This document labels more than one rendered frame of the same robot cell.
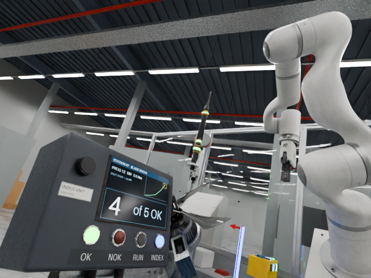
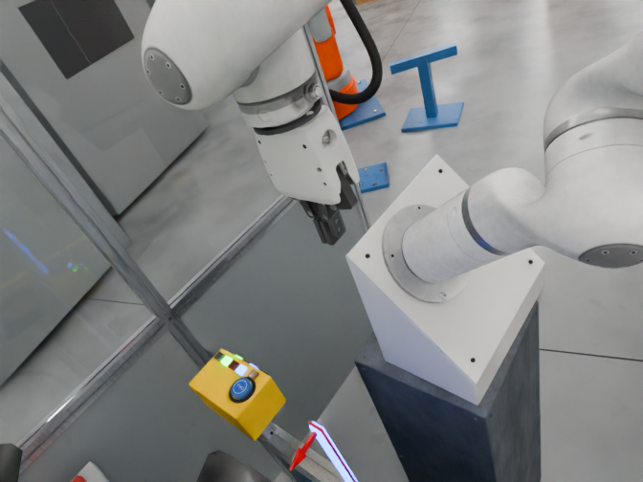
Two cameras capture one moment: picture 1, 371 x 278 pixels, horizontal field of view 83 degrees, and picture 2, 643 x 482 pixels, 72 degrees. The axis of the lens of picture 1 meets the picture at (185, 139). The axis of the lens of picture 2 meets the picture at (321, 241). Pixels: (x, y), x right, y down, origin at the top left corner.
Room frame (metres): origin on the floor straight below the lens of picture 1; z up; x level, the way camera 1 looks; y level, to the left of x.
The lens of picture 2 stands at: (0.80, -0.02, 1.75)
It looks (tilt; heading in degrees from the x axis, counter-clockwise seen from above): 37 degrees down; 281
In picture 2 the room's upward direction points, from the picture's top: 23 degrees counter-clockwise
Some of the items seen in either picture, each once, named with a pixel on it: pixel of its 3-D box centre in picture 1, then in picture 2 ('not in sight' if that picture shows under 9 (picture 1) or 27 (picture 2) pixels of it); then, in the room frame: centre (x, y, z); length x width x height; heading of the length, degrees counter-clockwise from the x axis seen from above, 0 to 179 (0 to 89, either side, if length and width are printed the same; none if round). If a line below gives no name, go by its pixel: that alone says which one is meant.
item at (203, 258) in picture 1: (199, 256); not in sight; (1.76, -0.32, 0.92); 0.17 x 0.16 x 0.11; 138
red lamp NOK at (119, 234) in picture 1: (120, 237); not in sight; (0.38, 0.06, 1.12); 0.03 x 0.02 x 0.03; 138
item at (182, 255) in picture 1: (183, 255); not in sight; (1.19, -0.14, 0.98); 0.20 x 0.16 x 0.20; 138
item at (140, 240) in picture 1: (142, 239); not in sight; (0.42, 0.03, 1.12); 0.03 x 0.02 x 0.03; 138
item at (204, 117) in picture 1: (201, 130); not in sight; (1.20, -0.08, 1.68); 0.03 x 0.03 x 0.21
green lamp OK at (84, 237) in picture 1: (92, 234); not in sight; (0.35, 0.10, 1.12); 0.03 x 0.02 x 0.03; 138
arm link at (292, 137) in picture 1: (288, 140); (281, 98); (0.86, -0.46, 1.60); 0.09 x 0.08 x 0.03; 138
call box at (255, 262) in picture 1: (262, 268); (238, 393); (1.18, -0.55, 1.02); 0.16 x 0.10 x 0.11; 138
